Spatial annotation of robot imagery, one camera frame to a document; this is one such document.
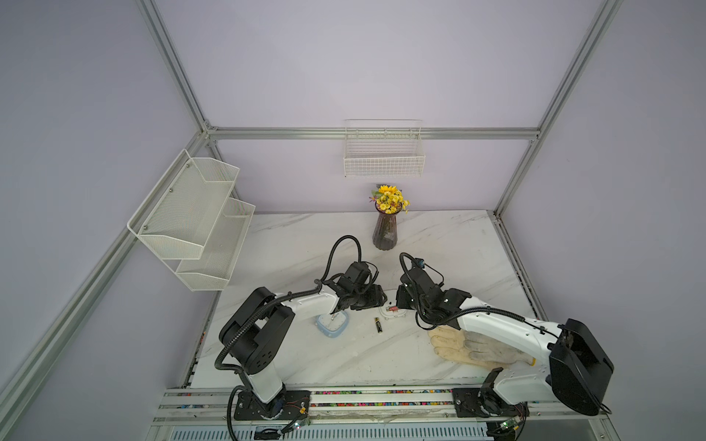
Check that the dark glass vase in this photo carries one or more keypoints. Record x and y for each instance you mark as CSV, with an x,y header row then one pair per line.
x,y
385,235

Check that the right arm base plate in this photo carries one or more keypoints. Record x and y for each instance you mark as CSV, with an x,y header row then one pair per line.
x,y
480,402

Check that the yellow flower bouquet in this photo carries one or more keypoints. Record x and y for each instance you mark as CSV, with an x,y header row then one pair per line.
x,y
389,200

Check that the cream work glove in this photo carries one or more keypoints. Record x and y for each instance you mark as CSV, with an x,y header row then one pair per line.
x,y
475,349

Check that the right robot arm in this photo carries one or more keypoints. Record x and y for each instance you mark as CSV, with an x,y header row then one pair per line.
x,y
571,366

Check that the aluminium frame profile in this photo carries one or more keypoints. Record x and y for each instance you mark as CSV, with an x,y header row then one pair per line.
x,y
26,385

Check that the white wire wall basket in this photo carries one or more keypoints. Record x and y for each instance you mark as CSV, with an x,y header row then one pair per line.
x,y
383,148

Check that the aluminium front rail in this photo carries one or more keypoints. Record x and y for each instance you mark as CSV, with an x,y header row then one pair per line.
x,y
371,413

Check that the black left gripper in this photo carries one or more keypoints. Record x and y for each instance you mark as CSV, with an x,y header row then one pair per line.
x,y
375,297

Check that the light blue alarm clock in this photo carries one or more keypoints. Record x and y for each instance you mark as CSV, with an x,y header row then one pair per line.
x,y
332,325

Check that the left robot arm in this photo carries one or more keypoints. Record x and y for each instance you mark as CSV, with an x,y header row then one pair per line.
x,y
253,336

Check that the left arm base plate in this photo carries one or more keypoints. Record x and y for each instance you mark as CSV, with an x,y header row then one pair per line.
x,y
284,407

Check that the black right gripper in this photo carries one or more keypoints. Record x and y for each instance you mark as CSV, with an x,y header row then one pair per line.
x,y
403,292

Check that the white two-tier mesh shelf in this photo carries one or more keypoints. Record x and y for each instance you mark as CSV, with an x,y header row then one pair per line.
x,y
193,222

